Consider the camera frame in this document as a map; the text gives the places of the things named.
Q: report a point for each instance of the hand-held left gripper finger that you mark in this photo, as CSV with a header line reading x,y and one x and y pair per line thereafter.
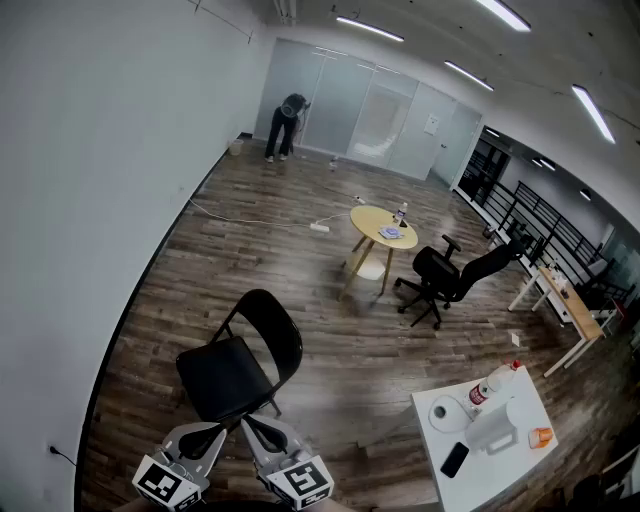
x,y
215,452
172,440

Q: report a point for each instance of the frosted glass door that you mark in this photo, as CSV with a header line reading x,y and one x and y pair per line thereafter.
x,y
460,145

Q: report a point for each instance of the black equipment pile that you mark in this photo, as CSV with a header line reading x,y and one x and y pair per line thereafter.
x,y
615,480

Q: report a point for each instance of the yellow waste bin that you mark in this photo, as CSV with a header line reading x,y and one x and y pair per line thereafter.
x,y
236,148

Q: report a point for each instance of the small clear bottle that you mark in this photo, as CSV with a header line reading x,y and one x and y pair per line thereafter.
x,y
400,214

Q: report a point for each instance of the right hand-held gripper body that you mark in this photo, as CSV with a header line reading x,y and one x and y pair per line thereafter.
x,y
300,482

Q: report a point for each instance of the black metal railing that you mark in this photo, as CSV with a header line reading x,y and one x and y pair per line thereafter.
x,y
550,210

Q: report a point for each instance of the white paper notice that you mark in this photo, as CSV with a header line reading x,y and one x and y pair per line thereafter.
x,y
431,124

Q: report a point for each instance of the white tape roll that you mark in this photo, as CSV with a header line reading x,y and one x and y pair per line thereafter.
x,y
447,417

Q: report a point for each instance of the white paper scrap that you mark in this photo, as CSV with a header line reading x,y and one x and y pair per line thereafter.
x,y
515,340

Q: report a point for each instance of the white table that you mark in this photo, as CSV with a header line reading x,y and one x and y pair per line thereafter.
x,y
500,480

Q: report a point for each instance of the clear bottle red label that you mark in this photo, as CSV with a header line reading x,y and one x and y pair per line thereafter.
x,y
487,387

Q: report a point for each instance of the blue white packet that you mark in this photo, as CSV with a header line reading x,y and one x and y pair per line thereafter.
x,y
391,232

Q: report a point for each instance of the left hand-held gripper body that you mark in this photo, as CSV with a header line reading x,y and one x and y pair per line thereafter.
x,y
165,482

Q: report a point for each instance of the orange packet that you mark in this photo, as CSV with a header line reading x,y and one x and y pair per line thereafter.
x,y
541,437

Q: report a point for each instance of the black folding chair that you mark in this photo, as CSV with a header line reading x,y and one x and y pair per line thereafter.
x,y
225,375

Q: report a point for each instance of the black smartphone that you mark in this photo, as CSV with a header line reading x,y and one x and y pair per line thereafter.
x,y
455,460

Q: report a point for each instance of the long ceiling light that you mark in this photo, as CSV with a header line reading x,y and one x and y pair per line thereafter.
x,y
502,14
469,75
594,114
370,28

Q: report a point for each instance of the round yellow table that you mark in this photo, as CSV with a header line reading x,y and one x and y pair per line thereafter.
x,y
370,220

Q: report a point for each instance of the black framed glass door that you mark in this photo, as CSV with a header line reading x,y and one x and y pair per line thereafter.
x,y
485,170

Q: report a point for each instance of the black office chair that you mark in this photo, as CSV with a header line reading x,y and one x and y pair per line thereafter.
x,y
440,280

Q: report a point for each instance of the large white mug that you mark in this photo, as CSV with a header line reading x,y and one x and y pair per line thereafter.
x,y
492,425

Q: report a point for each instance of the wooden desk white legs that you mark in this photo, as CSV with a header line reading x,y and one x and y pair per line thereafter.
x,y
580,315

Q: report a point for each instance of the small grey box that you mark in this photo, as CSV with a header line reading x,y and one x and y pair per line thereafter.
x,y
490,231

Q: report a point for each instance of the white drawer cabinet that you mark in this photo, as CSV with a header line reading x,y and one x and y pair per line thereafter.
x,y
555,305

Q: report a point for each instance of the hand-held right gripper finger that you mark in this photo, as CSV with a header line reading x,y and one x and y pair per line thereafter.
x,y
289,436
256,447

